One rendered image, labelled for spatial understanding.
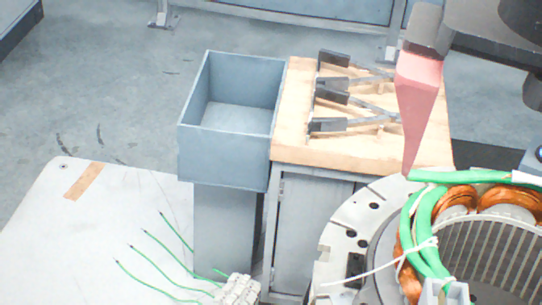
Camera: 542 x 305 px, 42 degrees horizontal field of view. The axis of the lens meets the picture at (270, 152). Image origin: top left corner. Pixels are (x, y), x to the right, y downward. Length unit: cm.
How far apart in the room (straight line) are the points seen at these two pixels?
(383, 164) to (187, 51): 226
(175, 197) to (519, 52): 86
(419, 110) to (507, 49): 5
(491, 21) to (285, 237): 59
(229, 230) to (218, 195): 6
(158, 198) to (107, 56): 188
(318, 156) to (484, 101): 219
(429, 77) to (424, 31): 3
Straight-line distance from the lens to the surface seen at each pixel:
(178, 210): 109
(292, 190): 82
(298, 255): 89
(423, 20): 35
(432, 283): 49
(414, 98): 32
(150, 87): 275
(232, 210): 89
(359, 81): 84
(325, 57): 88
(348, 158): 77
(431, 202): 60
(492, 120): 283
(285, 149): 77
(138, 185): 114
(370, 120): 78
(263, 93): 94
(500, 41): 30
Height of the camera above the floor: 154
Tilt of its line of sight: 39 degrees down
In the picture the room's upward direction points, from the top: 5 degrees clockwise
